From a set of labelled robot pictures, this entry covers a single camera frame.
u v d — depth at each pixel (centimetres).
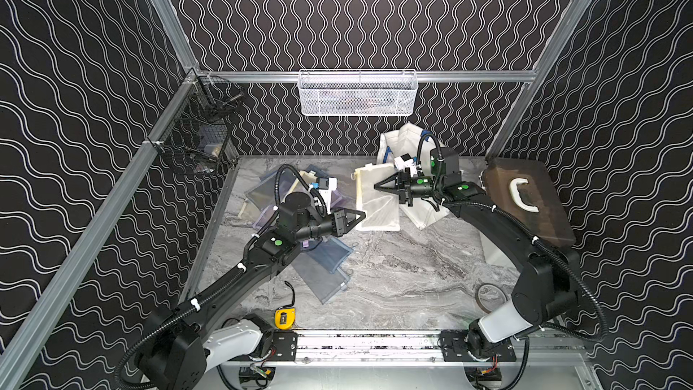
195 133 91
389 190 71
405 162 76
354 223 69
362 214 70
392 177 73
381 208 72
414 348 76
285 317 78
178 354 39
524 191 95
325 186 65
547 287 43
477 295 83
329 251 93
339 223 63
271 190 104
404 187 67
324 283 86
